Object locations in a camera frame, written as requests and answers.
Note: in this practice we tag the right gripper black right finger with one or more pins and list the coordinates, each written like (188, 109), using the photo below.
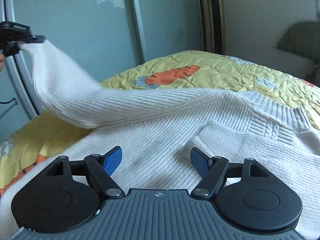
(246, 194)

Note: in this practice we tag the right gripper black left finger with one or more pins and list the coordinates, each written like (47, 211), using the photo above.
(67, 194)

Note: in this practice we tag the white knit sweater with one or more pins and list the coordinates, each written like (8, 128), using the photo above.
(156, 129)

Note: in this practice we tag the person's left hand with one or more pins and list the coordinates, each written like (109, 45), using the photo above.
(2, 59)

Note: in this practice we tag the yellow carrot print quilt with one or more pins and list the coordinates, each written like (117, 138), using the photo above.
(46, 135)

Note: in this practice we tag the glass sliding wardrobe door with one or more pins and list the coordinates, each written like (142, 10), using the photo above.
(100, 35)

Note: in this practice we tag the gold tower air conditioner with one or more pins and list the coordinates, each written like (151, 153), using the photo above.
(217, 26)

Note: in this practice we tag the dark green padded headboard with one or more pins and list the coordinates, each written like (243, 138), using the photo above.
(302, 39)

